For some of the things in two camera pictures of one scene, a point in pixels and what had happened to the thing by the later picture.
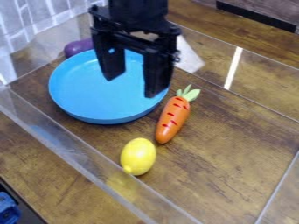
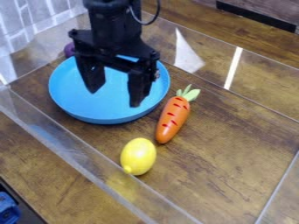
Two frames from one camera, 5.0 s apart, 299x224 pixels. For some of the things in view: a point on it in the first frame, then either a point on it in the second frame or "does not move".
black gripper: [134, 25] to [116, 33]
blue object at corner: [11, 213] does not move
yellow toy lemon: [138, 156] does not move
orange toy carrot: [174, 115] does not move
